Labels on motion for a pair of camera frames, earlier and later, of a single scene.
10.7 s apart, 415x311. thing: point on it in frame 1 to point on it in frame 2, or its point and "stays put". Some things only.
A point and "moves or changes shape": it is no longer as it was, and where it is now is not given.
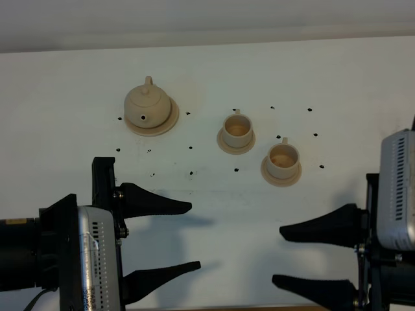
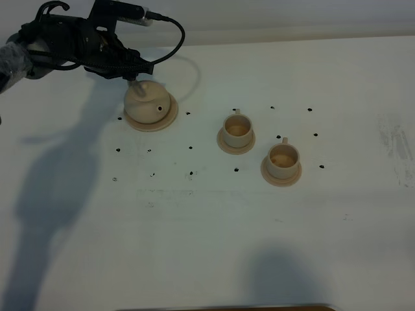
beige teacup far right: (283, 160) stays put
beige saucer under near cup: (234, 150) stays put
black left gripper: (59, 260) to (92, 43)
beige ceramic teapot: (147, 106) moves or changes shape
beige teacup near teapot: (237, 129) stays put
